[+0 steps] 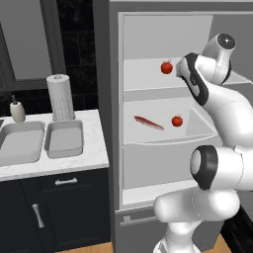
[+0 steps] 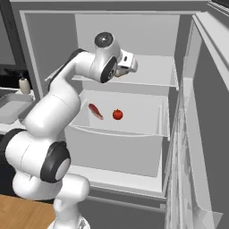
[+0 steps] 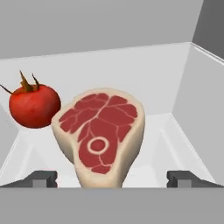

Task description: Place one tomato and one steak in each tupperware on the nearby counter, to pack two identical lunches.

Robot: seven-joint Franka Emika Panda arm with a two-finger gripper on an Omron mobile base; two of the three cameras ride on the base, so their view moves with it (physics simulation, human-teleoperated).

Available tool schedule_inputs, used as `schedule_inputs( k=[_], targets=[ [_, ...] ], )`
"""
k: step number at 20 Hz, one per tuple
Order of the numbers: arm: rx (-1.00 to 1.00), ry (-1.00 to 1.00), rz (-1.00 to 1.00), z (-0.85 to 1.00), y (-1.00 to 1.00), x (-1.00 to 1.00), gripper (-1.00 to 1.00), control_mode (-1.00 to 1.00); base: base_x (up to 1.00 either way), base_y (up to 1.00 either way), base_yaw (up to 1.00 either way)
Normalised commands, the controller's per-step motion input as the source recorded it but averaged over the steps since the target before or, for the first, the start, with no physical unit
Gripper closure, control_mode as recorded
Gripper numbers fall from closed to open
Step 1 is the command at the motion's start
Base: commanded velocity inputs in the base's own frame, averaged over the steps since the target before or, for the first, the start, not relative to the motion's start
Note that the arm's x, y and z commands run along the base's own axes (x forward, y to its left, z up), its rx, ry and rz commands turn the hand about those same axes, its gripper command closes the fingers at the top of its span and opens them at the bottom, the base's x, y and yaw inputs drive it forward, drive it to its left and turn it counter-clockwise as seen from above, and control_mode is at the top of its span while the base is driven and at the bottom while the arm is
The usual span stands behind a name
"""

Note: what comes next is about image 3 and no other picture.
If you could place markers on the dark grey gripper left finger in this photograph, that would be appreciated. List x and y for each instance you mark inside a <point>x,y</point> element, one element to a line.
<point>43,177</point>

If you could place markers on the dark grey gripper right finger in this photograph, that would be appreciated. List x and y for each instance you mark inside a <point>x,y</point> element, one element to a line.
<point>181,177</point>

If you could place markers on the raw red steak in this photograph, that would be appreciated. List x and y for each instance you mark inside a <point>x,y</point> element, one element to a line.
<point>100,137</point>

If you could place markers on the red tomato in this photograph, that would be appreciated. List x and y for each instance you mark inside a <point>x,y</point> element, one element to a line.
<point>33,106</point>

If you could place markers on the white tupperware container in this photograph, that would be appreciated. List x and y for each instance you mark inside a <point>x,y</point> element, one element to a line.
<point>163,87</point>

